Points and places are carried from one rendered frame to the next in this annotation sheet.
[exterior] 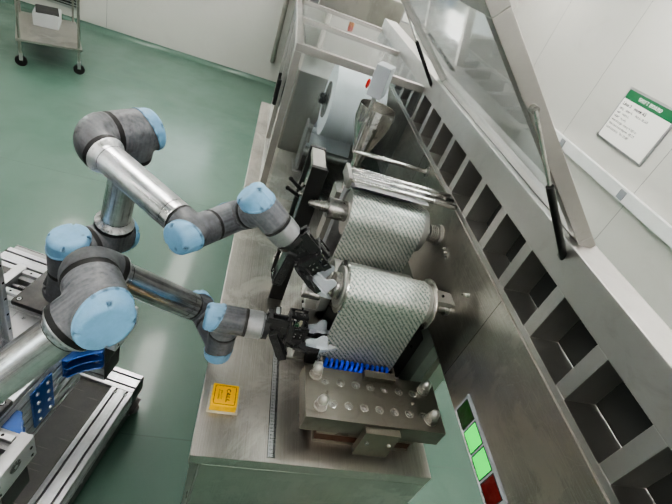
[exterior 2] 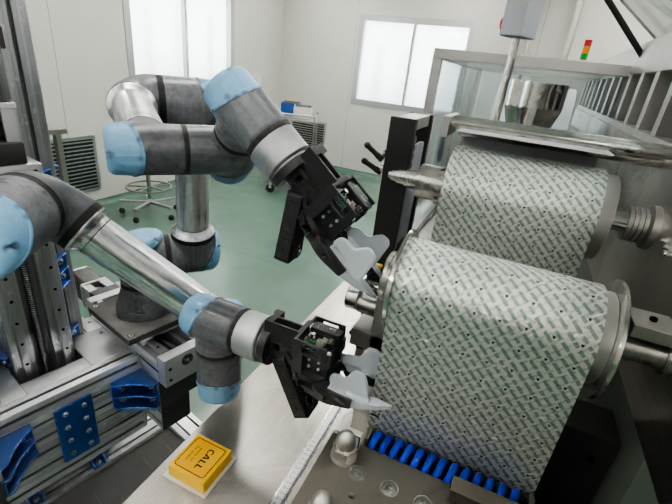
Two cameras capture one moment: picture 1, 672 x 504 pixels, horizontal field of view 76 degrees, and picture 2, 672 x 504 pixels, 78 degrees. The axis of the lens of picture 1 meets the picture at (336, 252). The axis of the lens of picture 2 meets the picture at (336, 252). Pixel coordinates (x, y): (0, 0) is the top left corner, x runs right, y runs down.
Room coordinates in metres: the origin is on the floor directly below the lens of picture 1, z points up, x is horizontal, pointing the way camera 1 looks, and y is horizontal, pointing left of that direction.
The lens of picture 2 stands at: (0.45, -0.30, 1.52)
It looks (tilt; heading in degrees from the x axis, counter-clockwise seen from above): 24 degrees down; 39
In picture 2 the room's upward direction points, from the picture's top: 7 degrees clockwise
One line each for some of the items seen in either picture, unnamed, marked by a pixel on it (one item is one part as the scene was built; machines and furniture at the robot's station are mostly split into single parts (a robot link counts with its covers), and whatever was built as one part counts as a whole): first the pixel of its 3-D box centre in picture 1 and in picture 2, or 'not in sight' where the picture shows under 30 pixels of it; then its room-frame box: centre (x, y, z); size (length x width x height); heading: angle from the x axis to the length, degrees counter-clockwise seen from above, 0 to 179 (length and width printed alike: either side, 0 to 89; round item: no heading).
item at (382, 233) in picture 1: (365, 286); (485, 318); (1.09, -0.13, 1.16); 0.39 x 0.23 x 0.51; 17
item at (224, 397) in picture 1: (224, 397); (200, 462); (0.70, 0.13, 0.91); 0.07 x 0.07 x 0.02; 17
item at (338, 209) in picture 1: (336, 209); (434, 183); (1.15, 0.05, 1.33); 0.06 x 0.06 x 0.06; 17
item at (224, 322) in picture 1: (225, 319); (217, 322); (0.78, 0.20, 1.11); 0.11 x 0.08 x 0.09; 108
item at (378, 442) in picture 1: (375, 443); not in sight; (0.72, -0.30, 0.96); 0.10 x 0.03 x 0.11; 107
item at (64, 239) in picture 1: (71, 250); (143, 255); (0.91, 0.74, 0.98); 0.13 x 0.12 x 0.14; 159
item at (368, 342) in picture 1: (366, 343); (457, 413); (0.90, -0.18, 1.11); 0.23 x 0.01 x 0.18; 107
